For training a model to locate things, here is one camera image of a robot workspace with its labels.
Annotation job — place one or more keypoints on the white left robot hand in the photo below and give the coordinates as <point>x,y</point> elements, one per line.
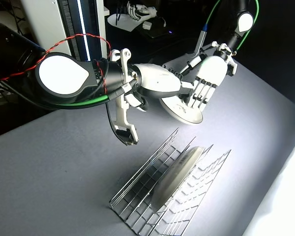
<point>212,70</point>

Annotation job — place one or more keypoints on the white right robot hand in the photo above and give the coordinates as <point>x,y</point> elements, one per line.
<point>157,81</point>

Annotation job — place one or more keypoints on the white plate with dark rim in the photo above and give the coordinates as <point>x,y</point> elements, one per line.
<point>184,114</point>
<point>174,177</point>

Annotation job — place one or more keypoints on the black flat device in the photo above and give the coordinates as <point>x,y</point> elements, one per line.
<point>157,30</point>

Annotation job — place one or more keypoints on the small white box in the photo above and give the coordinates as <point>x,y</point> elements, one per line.
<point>147,25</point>

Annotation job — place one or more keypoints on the white flat board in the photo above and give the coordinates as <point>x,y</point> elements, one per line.
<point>124,22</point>

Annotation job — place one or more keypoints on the spare white robot hand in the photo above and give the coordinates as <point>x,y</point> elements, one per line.
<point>140,11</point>

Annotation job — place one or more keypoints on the white and black robot column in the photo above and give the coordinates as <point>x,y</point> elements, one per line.
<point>46,19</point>

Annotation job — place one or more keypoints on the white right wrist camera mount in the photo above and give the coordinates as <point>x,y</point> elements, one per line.
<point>121,115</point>

